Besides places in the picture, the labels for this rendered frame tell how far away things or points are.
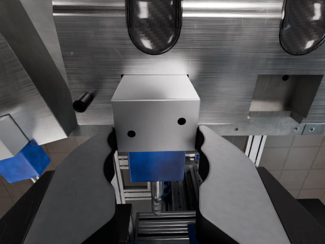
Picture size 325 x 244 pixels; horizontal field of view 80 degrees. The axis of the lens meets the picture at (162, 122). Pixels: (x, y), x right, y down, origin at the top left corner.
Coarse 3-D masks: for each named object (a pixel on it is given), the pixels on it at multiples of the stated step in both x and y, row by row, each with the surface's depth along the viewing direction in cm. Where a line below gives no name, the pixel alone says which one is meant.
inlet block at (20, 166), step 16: (0, 128) 19; (16, 128) 21; (0, 144) 19; (16, 144) 20; (0, 160) 22; (16, 160) 22; (32, 160) 22; (48, 160) 25; (16, 176) 23; (32, 176) 23
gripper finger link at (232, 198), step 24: (216, 144) 10; (216, 168) 9; (240, 168) 9; (216, 192) 7; (240, 192) 7; (264, 192) 7; (216, 216) 6; (240, 216) 6; (264, 216) 6; (216, 240) 6; (240, 240) 6; (264, 240) 6; (288, 240) 6
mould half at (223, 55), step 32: (64, 0) 13; (96, 0) 13; (192, 0) 13; (224, 0) 13; (256, 0) 13; (64, 32) 14; (96, 32) 14; (128, 32) 14; (192, 32) 14; (224, 32) 14; (256, 32) 14; (64, 64) 15; (96, 64) 15; (128, 64) 15; (160, 64) 15; (192, 64) 15; (224, 64) 15; (256, 64) 15; (288, 64) 15; (320, 64) 15; (96, 96) 16; (224, 96) 16; (320, 96) 16
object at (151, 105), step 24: (120, 96) 11; (144, 96) 11; (168, 96) 11; (192, 96) 11; (120, 120) 11; (144, 120) 11; (168, 120) 11; (192, 120) 11; (120, 144) 12; (144, 144) 12; (168, 144) 12; (192, 144) 12; (144, 168) 15; (168, 168) 15
